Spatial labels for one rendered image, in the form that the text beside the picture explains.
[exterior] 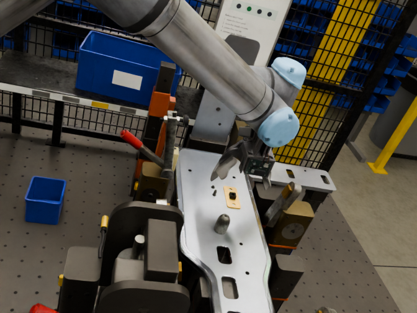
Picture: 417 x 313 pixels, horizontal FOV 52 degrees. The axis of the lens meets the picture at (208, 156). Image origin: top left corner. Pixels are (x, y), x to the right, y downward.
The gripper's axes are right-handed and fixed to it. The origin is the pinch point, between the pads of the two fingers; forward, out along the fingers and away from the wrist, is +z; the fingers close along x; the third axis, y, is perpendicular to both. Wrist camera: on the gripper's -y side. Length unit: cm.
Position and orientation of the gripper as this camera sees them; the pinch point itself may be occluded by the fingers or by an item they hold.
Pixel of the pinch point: (237, 183)
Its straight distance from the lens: 110.6
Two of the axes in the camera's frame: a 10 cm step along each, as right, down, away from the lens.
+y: 1.0, 5.9, -8.0
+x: 9.6, 1.7, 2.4
